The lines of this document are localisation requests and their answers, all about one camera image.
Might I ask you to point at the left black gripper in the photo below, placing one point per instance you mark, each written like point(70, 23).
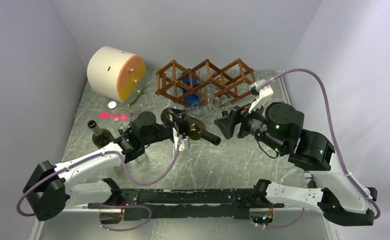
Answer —
point(179, 112)

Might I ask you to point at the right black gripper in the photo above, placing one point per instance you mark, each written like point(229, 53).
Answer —
point(227, 123)

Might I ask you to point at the dark green wine bottle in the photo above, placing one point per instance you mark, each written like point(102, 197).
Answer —
point(192, 127)

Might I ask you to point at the brown wooden wine rack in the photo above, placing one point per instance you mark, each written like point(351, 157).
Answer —
point(176, 82)

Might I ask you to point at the small clear glass bottle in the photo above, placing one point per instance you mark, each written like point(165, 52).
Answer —
point(132, 143)

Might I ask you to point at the olive wine bottle gold label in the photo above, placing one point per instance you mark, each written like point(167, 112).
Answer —
point(100, 136)

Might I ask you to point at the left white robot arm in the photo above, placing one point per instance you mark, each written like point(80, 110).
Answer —
point(54, 187)

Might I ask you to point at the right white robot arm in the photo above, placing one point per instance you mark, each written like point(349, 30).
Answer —
point(341, 199)

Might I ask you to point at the small white round cap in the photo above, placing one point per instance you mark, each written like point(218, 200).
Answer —
point(112, 105)

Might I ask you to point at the cream and orange cylinder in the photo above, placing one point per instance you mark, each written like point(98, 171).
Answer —
point(117, 74)

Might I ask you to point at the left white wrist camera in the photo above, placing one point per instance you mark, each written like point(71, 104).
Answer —
point(180, 141)

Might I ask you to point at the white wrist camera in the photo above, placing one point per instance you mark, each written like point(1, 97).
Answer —
point(262, 91)
point(180, 141)

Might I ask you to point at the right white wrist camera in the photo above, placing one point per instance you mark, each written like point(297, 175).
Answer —
point(262, 91)

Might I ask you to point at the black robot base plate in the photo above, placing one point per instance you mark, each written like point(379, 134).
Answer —
point(138, 204)

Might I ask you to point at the aluminium frame rail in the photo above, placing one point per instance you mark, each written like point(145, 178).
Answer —
point(82, 223)

